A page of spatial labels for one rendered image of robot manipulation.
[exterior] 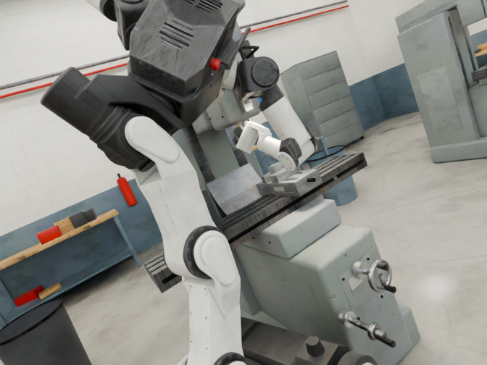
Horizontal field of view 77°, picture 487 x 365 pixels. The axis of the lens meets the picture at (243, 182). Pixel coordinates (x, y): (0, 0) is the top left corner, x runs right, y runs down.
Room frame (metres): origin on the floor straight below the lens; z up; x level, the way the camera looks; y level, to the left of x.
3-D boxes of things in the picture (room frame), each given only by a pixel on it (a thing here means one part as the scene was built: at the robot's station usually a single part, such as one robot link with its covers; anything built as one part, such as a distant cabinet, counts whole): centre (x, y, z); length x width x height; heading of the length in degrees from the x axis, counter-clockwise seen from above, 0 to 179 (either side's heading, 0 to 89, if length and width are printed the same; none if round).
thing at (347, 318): (0.95, -0.19, 0.49); 0.22 x 0.06 x 0.06; 25
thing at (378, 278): (1.04, -0.31, 0.61); 0.16 x 0.12 x 0.12; 25
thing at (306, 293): (1.47, -0.10, 0.41); 0.81 x 0.32 x 0.60; 25
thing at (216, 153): (2.05, 0.17, 0.78); 0.50 x 0.47 x 1.56; 25
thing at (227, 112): (1.49, -0.09, 1.47); 0.21 x 0.19 x 0.32; 115
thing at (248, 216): (1.47, -0.06, 0.87); 1.24 x 0.23 x 0.08; 115
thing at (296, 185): (1.50, -0.20, 0.96); 0.35 x 0.15 x 0.11; 26
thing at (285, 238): (1.49, -0.09, 0.77); 0.50 x 0.35 x 0.12; 25
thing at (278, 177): (1.48, -0.21, 1.00); 0.15 x 0.06 x 0.04; 116
